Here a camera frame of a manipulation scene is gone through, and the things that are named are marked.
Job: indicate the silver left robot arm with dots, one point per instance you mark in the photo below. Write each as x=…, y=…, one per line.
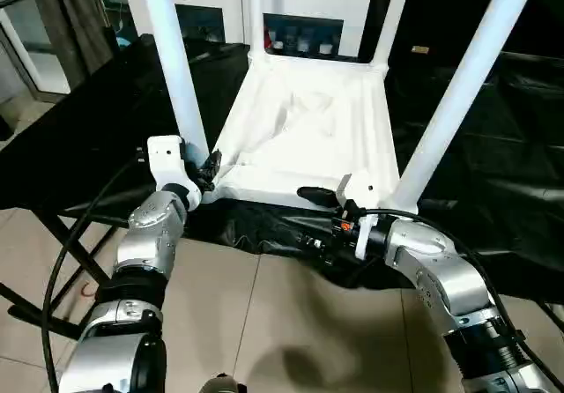
x=132, y=270

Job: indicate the black work mat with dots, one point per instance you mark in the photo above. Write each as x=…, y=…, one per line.
x=493, y=146

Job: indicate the small tan label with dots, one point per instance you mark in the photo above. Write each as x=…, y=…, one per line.
x=420, y=49

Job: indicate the grey sheer curtain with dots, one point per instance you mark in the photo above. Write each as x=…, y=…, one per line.
x=75, y=14

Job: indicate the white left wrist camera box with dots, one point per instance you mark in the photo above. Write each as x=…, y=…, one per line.
x=172, y=168

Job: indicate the black stand frame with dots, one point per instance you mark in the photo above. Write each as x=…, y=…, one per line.
x=53, y=270

